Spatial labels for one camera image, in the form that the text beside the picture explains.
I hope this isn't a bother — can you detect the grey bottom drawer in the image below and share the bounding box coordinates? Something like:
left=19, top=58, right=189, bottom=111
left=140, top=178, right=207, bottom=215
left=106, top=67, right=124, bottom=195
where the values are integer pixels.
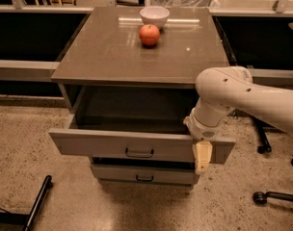
left=91, top=164, right=200, bottom=186

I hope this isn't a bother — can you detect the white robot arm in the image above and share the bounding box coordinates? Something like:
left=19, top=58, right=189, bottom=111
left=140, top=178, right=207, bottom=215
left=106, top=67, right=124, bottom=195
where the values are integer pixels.
left=183, top=66, right=293, bottom=174

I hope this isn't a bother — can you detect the black stand leg left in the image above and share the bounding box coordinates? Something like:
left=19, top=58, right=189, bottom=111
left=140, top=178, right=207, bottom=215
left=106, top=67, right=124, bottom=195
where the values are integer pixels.
left=0, top=175, right=53, bottom=231

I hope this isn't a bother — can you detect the grey drawer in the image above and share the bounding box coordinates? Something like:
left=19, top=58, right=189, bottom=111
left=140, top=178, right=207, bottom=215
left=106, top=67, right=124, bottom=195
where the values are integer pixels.
left=91, top=164, right=200, bottom=186
left=48, top=87, right=237, bottom=165

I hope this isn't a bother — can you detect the red apple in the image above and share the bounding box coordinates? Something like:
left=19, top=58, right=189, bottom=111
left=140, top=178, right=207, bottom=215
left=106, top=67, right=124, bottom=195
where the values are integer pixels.
left=139, top=24, right=160, bottom=46

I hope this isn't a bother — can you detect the white bowl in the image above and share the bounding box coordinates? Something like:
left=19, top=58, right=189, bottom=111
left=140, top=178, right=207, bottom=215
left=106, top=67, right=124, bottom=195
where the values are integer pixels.
left=140, top=6, right=170, bottom=29

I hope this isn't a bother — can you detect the grey top drawer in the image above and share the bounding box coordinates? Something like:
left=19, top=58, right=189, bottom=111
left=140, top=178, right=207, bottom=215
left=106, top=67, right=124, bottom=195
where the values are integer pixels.
left=48, top=87, right=237, bottom=165

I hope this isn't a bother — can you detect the grey drawer cabinet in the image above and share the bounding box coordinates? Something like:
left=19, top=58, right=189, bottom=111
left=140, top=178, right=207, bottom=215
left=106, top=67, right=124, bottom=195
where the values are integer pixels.
left=50, top=6, right=232, bottom=189

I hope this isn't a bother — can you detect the black stand leg right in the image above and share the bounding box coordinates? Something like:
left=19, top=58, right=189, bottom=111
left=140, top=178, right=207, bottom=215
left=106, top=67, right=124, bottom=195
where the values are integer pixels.
left=253, top=117, right=272, bottom=154

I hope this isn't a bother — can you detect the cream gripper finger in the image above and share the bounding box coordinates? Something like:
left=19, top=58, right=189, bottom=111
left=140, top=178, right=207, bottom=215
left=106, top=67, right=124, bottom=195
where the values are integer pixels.
left=193, top=141, right=212, bottom=175

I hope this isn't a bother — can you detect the black caster leg right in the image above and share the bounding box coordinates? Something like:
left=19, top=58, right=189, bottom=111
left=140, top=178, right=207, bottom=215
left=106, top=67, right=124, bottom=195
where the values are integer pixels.
left=253, top=192, right=293, bottom=205

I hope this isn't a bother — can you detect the black stand leg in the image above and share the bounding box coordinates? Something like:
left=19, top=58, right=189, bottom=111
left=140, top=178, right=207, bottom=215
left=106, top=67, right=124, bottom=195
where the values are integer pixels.
left=253, top=117, right=272, bottom=154
left=0, top=175, right=53, bottom=231

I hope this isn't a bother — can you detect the metal railing frame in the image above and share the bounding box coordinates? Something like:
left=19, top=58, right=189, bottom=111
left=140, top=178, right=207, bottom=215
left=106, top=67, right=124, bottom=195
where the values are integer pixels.
left=0, top=0, right=293, bottom=89

